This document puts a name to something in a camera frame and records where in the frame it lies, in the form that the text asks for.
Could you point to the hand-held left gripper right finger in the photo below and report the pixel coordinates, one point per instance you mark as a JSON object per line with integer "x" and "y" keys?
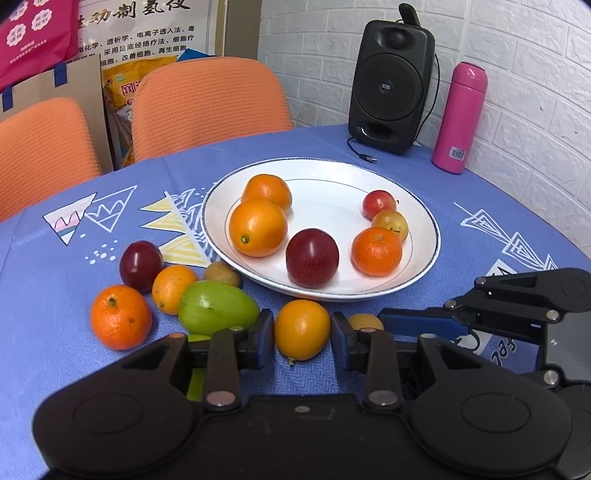
{"x": 340, "y": 341}

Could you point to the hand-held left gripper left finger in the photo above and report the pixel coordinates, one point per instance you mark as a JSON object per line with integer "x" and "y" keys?
{"x": 265, "y": 339}

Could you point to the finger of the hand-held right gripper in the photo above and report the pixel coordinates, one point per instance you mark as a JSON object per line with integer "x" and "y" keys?
{"x": 425, "y": 323}

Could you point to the oval yellow-orange citrus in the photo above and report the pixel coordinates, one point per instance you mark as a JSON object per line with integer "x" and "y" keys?
{"x": 302, "y": 329}

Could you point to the green jujube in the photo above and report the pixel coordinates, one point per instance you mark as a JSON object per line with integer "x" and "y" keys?
{"x": 196, "y": 383}
{"x": 212, "y": 307}

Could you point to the tangerine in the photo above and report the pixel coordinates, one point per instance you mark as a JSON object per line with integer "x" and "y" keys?
{"x": 376, "y": 251}
{"x": 121, "y": 317}

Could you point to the dark red plum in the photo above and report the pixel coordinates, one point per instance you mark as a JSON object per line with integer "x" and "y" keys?
{"x": 141, "y": 266}
{"x": 312, "y": 258}

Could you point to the small yellow-red plum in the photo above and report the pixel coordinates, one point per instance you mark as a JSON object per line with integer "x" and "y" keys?
{"x": 392, "y": 224}

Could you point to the small round orange citrus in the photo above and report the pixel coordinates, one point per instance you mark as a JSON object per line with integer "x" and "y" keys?
{"x": 173, "y": 286}

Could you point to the large orange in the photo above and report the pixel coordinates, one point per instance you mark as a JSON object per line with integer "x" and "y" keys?
{"x": 268, "y": 191}
{"x": 257, "y": 227}

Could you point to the small red plum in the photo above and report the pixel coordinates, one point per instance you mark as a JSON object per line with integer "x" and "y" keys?
{"x": 379, "y": 204}

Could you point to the white plate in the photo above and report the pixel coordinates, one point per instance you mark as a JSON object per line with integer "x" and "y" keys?
{"x": 323, "y": 203}

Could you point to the pink bottle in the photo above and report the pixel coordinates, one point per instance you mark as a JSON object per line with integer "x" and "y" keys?
{"x": 459, "y": 120}

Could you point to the blue printed tablecloth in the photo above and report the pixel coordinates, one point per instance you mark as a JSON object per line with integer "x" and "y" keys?
{"x": 69, "y": 258}

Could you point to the black speaker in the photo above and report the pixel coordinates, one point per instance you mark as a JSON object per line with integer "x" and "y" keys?
{"x": 390, "y": 87}

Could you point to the orange chair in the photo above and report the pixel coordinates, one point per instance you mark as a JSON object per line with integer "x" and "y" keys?
{"x": 207, "y": 106}
{"x": 41, "y": 152}

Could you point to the yellow snack bag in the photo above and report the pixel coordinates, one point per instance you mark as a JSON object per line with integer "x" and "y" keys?
{"x": 120, "y": 92}

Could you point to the blue plastic bag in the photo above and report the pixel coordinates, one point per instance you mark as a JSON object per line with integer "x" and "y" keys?
{"x": 196, "y": 54}

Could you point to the magenta tote bag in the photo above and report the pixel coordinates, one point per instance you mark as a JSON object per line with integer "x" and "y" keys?
{"x": 32, "y": 41}

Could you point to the wall poster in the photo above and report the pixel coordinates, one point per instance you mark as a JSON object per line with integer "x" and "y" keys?
{"x": 152, "y": 32}

